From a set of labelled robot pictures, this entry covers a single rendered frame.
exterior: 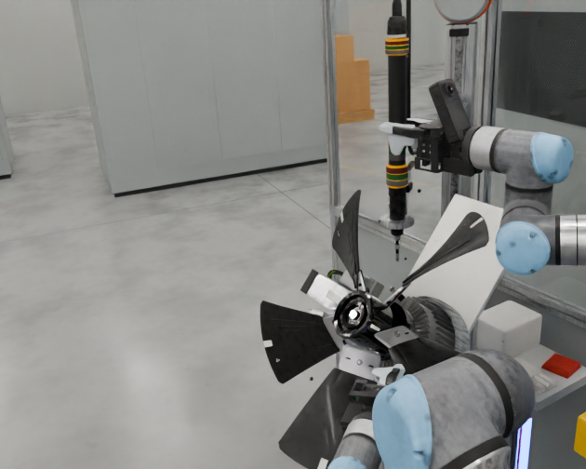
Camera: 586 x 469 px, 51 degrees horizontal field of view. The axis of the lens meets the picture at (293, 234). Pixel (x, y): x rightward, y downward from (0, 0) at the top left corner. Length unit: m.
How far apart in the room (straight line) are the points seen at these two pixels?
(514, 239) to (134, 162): 5.92
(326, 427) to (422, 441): 0.72
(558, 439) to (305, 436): 1.03
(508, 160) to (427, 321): 0.57
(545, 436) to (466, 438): 1.54
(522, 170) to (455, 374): 0.40
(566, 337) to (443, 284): 0.52
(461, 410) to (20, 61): 12.64
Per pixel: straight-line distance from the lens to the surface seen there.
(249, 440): 3.02
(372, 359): 1.48
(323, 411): 1.46
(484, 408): 0.80
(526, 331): 1.99
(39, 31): 13.11
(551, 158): 1.04
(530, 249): 0.95
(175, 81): 6.61
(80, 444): 3.23
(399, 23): 1.20
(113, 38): 6.49
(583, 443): 1.48
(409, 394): 0.76
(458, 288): 1.65
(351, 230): 1.59
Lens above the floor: 1.93
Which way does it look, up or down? 22 degrees down
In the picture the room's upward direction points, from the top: 4 degrees counter-clockwise
